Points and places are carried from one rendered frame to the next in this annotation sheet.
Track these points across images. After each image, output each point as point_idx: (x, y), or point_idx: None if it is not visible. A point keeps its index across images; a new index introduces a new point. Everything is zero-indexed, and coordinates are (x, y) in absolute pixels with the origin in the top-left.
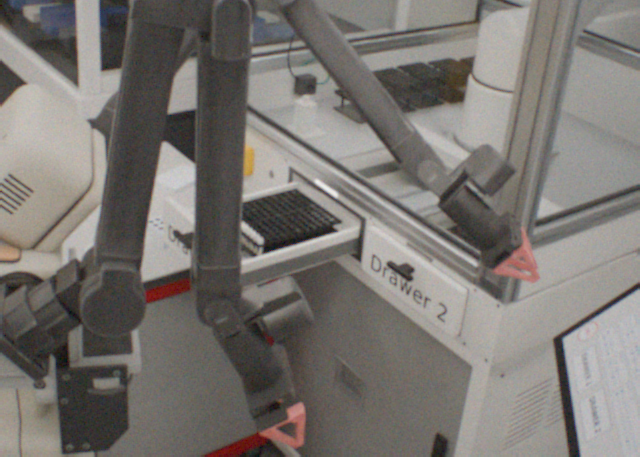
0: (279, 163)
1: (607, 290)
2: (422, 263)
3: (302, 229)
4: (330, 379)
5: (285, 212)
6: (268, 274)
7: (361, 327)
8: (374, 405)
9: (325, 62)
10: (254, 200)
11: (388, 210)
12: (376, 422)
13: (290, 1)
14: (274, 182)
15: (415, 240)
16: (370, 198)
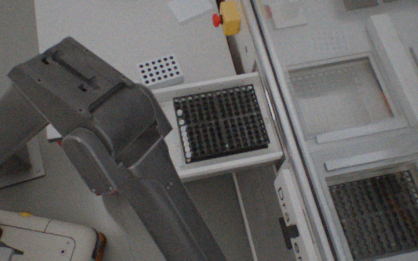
0: (250, 49)
1: None
2: (305, 239)
3: (231, 145)
4: (254, 186)
5: (227, 117)
6: (189, 179)
7: (272, 193)
8: (269, 230)
9: (156, 244)
10: (210, 92)
11: (298, 177)
12: (268, 237)
13: (101, 192)
14: (246, 56)
15: (307, 218)
16: (290, 153)
